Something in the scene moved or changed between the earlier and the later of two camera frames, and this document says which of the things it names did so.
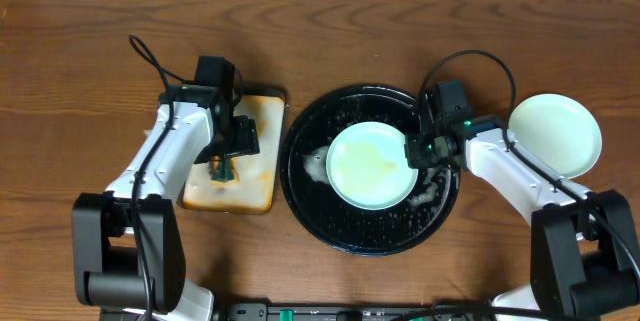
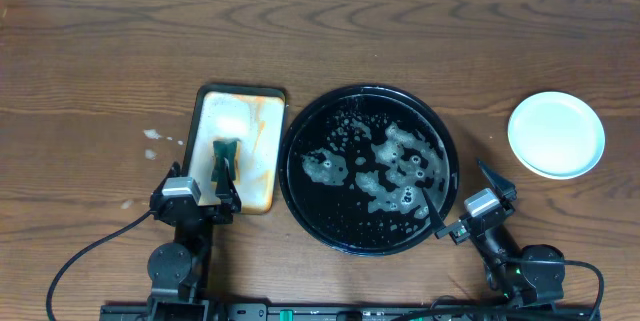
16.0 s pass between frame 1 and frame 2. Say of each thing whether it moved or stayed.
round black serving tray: stayed
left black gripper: moved
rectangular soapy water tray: stayed
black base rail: stayed
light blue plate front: moved
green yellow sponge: stayed
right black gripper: moved
